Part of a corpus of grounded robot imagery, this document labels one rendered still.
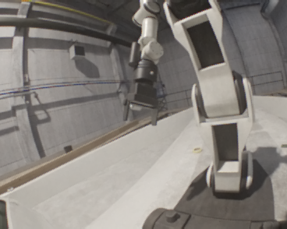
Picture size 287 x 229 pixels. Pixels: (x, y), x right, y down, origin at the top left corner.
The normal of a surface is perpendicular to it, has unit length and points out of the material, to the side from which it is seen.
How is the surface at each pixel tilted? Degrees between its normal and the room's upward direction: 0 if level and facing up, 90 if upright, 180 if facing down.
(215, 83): 90
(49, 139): 90
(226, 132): 107
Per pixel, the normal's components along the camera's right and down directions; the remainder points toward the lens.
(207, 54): -0.55, 0.45
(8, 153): 0.83, -0.15
